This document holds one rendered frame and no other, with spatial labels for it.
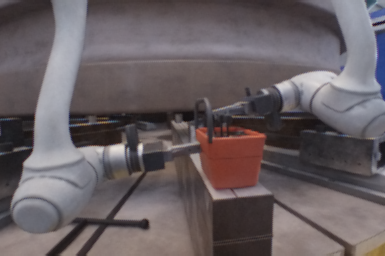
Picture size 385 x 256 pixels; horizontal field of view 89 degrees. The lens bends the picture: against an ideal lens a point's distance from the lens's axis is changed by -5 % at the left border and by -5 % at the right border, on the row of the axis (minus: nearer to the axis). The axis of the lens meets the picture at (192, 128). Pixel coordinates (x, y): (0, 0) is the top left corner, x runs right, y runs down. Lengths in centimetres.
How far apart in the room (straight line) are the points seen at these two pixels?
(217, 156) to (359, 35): 40
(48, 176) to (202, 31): 115
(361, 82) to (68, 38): 65
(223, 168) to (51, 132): 35
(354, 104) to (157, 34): 107
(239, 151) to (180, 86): 72
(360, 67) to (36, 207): 66
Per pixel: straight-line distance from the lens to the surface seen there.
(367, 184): 162
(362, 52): 58
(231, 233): 51
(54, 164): 42
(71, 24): 57
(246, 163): 49
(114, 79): 119
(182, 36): 133
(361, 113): 57
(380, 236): 129
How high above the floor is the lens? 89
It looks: 7 degrees down
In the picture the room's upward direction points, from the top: 2 degrees counter-clockwise
